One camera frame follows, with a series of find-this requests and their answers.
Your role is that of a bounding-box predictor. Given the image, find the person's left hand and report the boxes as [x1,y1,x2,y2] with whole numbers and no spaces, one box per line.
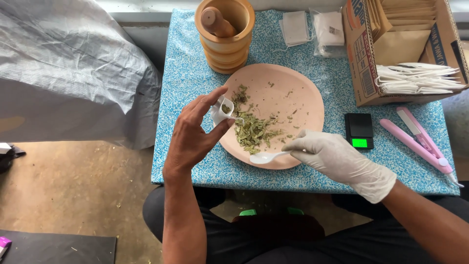
[163,86,236,181]

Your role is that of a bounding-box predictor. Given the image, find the person's right hand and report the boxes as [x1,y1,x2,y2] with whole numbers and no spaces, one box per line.
[281,129,397,204]

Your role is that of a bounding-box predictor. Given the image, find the white plastic spoon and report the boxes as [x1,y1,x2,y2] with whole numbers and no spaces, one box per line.
[249,150,294,165]

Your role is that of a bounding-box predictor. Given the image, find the white tea bag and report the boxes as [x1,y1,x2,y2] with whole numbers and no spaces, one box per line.
[210,95,245,126]

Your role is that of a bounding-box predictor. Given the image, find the blue speckled tablecloth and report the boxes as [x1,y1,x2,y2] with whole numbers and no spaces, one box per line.
[151,8,461,196]

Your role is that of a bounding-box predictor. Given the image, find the pink round plate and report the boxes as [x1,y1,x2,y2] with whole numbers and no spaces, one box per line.
[218,63,325,170]

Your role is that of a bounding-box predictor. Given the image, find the pile of dried green leaves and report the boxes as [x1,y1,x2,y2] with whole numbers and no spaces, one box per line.
[232,84,299,155]

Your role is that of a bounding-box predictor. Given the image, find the black digital pocket scale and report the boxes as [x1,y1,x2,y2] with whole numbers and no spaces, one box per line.
[344,112,374,150]

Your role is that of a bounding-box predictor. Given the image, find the person's black trousers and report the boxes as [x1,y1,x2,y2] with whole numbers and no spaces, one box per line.
[142,185,469,264]

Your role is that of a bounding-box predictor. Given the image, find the clear bag of tea bags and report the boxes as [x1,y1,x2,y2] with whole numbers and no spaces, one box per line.
[309,8,347,58]

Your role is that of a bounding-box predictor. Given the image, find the stack of white tea bags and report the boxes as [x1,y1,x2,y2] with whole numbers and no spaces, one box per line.
[273,10,315,53]

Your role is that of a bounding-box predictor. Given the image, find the pink heat sealer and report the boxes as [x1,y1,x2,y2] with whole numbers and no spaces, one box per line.
[379,106,465,188]

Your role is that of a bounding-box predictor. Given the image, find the wooden mortar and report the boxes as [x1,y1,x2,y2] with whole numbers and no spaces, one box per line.
[194,0,256,75]

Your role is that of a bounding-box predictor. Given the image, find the cardboard box with envelopes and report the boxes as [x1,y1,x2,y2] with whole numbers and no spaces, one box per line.
[341,0,469,107]

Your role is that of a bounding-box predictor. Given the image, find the wooden pestle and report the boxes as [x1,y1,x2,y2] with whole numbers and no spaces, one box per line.
[201,7,238,38]

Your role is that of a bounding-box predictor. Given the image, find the grey tarpaulin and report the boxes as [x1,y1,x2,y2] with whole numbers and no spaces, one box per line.
[0,0,163,150]

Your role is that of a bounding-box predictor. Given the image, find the black mat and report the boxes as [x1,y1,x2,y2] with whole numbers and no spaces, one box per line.
[0,230,117,264]

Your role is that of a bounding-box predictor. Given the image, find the black object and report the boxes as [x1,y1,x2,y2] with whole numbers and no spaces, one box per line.
[0,142,27,174]

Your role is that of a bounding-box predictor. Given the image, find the purple and white object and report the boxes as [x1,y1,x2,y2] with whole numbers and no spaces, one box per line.
[0,236,12,259]

